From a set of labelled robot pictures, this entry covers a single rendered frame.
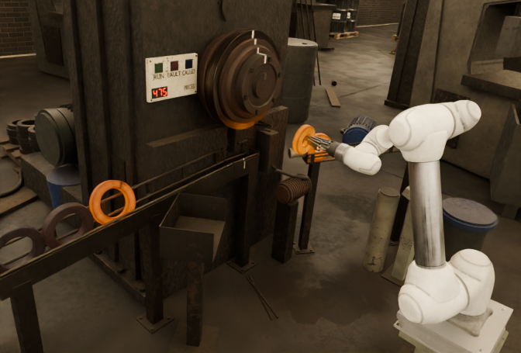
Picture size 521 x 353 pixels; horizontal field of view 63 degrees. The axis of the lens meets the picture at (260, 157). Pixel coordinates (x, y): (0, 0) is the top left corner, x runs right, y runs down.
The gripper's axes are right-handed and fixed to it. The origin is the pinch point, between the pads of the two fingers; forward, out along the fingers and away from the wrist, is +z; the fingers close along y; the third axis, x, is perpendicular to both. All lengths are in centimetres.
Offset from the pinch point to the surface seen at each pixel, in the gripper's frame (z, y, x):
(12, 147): 231, -58, -82
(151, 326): 14, -82, -85
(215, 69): 22, -45, 34
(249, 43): 20, -27, 44
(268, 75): 12.2, -20.5, 31.1
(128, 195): 24, -87, -14
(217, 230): -7, -66, -24
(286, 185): 6.3, 0.5, -32.0
